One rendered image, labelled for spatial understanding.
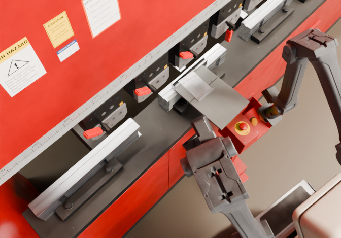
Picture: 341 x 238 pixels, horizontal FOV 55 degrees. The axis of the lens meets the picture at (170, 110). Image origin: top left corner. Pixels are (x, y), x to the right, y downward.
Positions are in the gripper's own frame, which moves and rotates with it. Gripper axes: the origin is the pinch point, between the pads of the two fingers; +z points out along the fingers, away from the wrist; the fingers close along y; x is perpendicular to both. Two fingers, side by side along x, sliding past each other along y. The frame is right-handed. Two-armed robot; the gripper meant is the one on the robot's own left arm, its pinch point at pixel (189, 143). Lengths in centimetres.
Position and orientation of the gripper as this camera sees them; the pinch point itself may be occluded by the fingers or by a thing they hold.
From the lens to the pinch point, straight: 126.4
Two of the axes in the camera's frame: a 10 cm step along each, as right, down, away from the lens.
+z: -3.6, 0.8, 9.3
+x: 5.7, 8.1, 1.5
